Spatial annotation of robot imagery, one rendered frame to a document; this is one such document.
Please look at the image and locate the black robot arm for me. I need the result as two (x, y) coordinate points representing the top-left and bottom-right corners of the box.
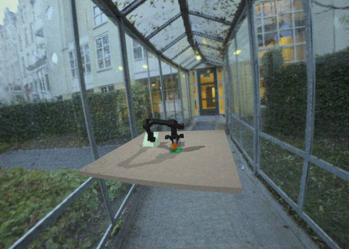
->
(142, 118), (184, 142)

